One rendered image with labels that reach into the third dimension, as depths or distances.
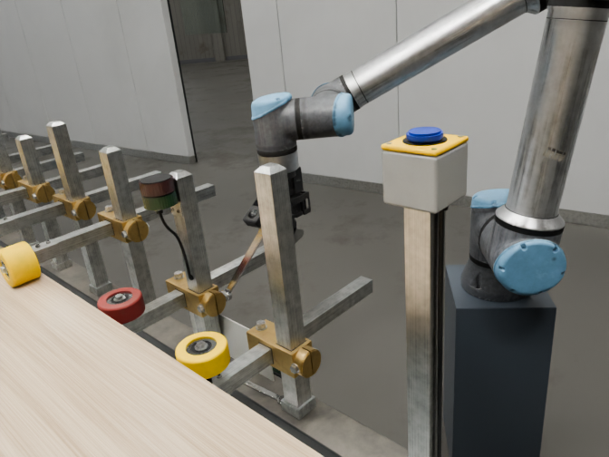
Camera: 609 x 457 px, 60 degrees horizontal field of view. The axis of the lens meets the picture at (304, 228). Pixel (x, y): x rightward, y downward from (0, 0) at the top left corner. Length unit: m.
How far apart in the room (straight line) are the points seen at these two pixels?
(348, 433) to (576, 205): 2.79
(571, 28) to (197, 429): 0.96
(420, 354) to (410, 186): 0.23
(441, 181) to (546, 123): 0.65
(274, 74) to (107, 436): 3.84
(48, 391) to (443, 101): 3.14
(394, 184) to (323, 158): 3.65
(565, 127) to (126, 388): 0.95
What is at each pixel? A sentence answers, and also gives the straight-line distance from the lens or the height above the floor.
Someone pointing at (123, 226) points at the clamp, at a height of 0.96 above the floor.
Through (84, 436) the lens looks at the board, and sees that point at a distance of 0.76.
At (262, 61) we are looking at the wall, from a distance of 4.43.
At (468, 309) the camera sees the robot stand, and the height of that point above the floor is 0.60.
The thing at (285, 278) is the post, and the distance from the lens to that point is 0.83.
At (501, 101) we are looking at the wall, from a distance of 3.49.
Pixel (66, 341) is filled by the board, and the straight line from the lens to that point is 0.96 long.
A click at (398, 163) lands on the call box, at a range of 0.58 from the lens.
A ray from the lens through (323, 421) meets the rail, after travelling 0.98.
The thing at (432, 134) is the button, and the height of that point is 1.23.
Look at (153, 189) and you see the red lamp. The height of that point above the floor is 1.10.
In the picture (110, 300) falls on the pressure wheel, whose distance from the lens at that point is 1.03.
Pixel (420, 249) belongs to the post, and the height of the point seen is 1.09.
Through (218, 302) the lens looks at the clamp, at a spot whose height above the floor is 0.85.
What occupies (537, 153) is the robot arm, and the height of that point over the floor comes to 1.04.
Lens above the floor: 1.37
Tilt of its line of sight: 23 degrees down
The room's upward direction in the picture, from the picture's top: 6 degrees counter-clockwise
